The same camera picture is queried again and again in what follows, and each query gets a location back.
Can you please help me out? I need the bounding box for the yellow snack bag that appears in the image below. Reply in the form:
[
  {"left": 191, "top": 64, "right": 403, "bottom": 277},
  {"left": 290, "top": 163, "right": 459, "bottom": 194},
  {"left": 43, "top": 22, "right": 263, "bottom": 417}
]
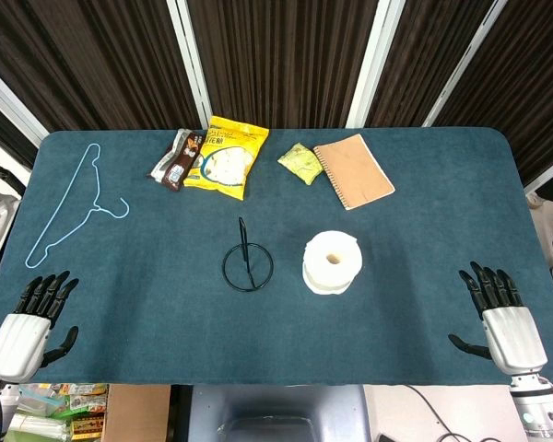
[{"left": 182, "top": 115, "right": 270, "bottom": 202}]

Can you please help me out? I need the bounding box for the white toilet paper roll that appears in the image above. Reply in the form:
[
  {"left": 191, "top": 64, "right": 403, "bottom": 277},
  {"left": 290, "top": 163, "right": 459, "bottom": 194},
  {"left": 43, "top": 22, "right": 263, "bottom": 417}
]
[{"left": 301, "top": 230, "right": 365, "bottom": 296}]

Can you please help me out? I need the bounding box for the black paper roll stand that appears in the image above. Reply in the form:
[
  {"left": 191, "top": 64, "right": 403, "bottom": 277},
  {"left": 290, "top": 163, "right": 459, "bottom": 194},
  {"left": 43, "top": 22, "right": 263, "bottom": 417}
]
[{"left": 221, "top": 216, "right": 276, "bottom": 292}]

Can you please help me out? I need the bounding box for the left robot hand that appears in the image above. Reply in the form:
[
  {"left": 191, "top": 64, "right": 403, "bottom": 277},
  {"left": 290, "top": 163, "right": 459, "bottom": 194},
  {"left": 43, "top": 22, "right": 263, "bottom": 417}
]
[{"left": 0, "top": 270, "right": 80, "bottom": 384}]

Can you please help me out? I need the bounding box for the brown and silver snack wrapper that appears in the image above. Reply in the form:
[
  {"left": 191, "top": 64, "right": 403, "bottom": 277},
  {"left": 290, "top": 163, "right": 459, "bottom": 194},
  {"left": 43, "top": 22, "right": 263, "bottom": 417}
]
[{"left": 147, "top": 128, "right": 206, "bottom": 192}]

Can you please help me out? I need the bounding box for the clear bag of snack packets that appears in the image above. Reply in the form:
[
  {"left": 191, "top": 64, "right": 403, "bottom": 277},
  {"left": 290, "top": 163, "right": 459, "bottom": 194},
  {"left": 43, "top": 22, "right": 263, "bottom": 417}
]
[{"left": 6, "top": 382, "right": 110, "bottom": 442}]

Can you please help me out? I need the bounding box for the brown cardboard box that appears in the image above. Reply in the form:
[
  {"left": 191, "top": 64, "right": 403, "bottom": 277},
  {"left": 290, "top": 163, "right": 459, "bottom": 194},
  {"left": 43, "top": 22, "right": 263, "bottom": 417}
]
[{"left": 106, "top": 384, "right": 172, "bottom": 442}]

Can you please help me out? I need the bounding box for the brown spiral notebook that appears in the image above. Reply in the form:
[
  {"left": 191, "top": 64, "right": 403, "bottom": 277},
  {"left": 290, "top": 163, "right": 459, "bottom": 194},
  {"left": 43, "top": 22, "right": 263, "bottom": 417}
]
[{"left": 312, "top": 133, "right": 396, "bottom": 212}]

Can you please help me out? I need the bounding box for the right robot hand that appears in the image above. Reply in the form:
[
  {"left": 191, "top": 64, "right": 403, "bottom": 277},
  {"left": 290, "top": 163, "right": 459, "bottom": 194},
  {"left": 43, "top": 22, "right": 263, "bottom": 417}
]
[{"left": 447, "top": 261, "right": 548, "bottom": 375}]

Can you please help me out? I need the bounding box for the teal table cloth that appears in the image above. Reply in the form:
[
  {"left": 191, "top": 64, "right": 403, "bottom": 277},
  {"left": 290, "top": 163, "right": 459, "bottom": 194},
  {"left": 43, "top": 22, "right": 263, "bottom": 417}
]
[{"left": 0, "top": 127, "right": 553, "bottom": 386}]

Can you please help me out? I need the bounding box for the white panel frame post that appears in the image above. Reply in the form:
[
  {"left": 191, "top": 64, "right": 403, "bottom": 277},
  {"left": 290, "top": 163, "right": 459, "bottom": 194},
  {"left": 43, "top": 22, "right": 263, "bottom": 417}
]
[
  {"left": 345, "top": 0, "right": 406, "bottom": 129},
  {"left": 0, "top": 58, "right": 50, "bottom": 146},
  {"left": 166, "top": 0, "right": 213, "bottom": 130},
  {"left": 524, "top": 150, "right": 553, "bottom": 194},
  {"left": 422, "top": 0, "right": 509, "bottom": 128}
]

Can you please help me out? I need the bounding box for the black cable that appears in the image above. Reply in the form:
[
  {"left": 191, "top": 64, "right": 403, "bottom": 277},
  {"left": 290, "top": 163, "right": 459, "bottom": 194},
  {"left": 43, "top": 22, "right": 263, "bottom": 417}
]
[{"left": 398, "top": 384, "right": 529, "bottom": 442}]

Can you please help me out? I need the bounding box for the light blue wire hanger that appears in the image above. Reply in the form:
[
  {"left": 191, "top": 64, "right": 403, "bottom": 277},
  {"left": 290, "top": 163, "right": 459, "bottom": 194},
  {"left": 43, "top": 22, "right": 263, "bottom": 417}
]
[{"left": 25, "top": 143, "right": 130, "bottom": 268}]

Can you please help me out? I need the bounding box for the small green snack packet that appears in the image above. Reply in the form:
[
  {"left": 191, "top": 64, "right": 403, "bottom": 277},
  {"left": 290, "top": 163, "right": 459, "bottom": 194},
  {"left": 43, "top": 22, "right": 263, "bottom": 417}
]
[{"left": 276, "top": 142, "right": 324, "bottom": 186}]

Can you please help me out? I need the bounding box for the grey plastic bin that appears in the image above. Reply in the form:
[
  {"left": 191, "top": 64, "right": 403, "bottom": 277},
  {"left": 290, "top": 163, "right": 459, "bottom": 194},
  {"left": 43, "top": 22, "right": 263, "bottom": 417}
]
[{"left": 187, "top": 384, "right": 372, "bottom": 442}]

